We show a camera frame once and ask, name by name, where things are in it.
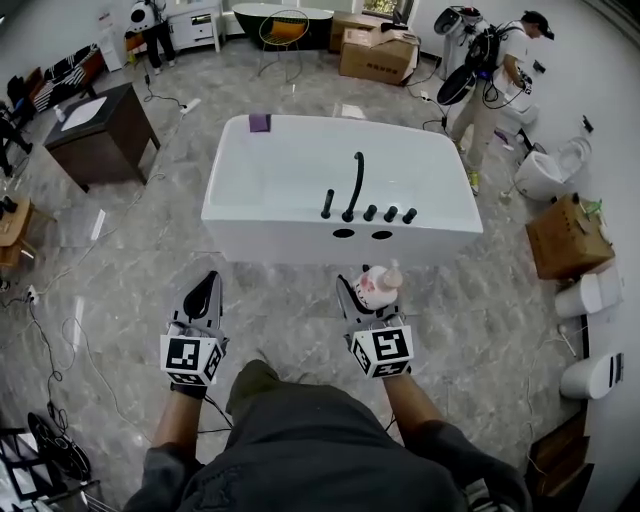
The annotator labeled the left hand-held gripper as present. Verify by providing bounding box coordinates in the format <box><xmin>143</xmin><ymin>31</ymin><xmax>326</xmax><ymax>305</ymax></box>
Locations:
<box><xmin>159</xmin><ymin>271</ymin><xmax>230</xmax><ymax>389</ymax></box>

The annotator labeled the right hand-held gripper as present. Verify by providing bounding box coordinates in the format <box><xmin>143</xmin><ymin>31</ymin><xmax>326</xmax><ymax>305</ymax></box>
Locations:
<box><xmin>335</xmin><ymin>273</ymin><xmax>416</xmax><ymax>380</ymax></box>

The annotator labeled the pink white pump bottle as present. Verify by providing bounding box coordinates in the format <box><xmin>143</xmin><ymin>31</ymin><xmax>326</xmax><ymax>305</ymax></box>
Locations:
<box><xmin>351</xmin><ymin>258</ymin><xmax>404</xmax><ymax>311</ymax></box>

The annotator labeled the white bathtub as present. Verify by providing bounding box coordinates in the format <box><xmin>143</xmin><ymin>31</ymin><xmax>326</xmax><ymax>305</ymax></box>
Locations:
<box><xmin>201</xmin><ymin>113</ymin><xmax>485</xmax><ymax>269</ymax></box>

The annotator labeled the person's right forearm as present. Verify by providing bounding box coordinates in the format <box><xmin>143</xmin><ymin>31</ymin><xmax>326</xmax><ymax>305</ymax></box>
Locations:
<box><xmin>382</xmin><ymin>372</ymin><xmax>449</xmax><ymax>444</ymax></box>

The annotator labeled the person's left forearm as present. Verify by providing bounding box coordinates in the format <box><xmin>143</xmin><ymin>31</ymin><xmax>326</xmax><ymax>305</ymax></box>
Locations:
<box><xmin>149</xmin><ymin>384</ymin><xmax>210</xmax><ymax>454</ymax></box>

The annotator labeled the black oval bathtub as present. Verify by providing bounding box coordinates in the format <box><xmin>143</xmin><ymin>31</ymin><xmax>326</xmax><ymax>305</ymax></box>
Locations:
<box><xmin>231</xmin><ymin>2</ymin><xmax>335</xmax><ymax>52</ymax></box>

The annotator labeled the person's dark clothing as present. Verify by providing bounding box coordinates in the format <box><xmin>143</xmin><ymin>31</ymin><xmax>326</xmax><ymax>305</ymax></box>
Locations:
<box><xmin>123</xmin><ymin>358</ymin><xmax>532</xmax><ymax>512</ymax></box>

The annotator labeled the dark wooden vanity cabinet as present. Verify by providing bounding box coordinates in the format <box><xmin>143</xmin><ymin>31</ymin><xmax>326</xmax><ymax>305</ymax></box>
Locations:
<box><xmin>43</xmin><ymin>82</ymin><xmax>162</xmax><ymax>194</ymax></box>

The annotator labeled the small wooden table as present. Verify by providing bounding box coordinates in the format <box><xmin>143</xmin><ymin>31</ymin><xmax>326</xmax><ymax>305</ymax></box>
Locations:
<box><xmin>0</xmin><ymin>196</ymin><xmax>57</xmax><ymax>269</ymax></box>

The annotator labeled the cardboard box with clutter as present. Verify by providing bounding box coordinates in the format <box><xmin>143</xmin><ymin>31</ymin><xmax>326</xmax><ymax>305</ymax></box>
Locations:
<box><xmin>524</xmin><ymin>193</ymin><xmax>617</xmax><ymax>282</ymax></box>

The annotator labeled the white toilet open lid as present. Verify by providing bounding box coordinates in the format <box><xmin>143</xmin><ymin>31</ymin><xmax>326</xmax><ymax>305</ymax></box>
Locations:
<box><xmin>513</xmin><ymin>135</ymin><xmax>594</xmax><ymax>203</ymax></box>

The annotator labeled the black metal rack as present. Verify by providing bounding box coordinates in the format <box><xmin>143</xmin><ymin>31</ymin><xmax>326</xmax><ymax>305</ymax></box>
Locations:
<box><xmin>0</xmin><ymin>411</ymin><xmax>104</xmax><ymax>512</ymax></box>

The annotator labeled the white sink basin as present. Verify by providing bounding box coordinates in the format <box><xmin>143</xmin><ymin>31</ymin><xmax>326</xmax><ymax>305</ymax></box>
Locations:
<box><xmin>59</xmin><ymin>95</ymin><xmax>109</xmax><ymax>133</ymax></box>

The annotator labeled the large open cardboard box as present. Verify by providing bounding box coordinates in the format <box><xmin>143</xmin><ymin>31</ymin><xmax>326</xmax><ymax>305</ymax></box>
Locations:
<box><xmin>338</xmin><ymin>25</ymin><xmax>422</xmax><ymax>87</ymax></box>

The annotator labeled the black white striped sofa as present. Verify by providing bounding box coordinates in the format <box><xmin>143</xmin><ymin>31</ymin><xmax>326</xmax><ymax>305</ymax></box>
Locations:
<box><xmin>25</xmin><ymin>43</ymin><xmax>107</xmax><ymax>114</ymax></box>

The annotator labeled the brown cardboard box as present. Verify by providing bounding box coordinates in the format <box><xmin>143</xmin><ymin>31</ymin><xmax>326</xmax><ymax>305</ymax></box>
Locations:
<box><xmin>328</xmin><ymin>10</ymin><xmax>387</xmax><ymax>54</ymax></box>

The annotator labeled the white cabinet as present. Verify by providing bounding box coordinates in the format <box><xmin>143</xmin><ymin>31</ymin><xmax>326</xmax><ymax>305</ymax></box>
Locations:
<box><xmin>166</xmin><ymin>0</ymin><xmax>224</xmax><ymax>54</ymax></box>

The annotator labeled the white toilet black seat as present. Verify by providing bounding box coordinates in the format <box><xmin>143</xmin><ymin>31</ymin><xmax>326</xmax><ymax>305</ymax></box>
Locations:
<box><xmin>432</xmin><ymin>4</ymin><xmax>489</xmax><ymax>82</ymax></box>

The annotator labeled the white floor cable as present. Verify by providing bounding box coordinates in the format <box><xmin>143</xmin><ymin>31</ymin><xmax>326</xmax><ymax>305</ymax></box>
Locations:
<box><xmin>37</xmin><ymin>172</ymin><xmax>166</xmax><ymax>301</ymax></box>

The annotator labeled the black floor cable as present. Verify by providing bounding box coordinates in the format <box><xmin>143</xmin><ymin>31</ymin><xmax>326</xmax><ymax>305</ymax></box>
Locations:
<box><xmin>27</xmin><ymin>299</ymin><xmax>69</xmax><ymax>431</ymax></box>

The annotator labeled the yellow wire chair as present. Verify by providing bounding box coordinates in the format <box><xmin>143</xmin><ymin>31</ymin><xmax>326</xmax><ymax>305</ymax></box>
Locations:
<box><xmin>256</xmin><ymin>9</ymin><xmax>308</xmax><ymax>84</ymax></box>

